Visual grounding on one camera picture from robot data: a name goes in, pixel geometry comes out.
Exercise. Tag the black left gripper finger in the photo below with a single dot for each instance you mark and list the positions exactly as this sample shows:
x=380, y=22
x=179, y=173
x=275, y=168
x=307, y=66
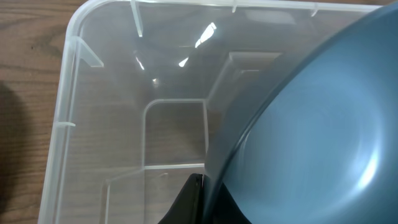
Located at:
x=188, y=205

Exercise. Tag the blue bowl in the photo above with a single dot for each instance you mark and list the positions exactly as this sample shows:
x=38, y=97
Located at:
x=314, y=138

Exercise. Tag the clear plastic storage container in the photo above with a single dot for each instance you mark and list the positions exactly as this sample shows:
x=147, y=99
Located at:
x=143, y=87

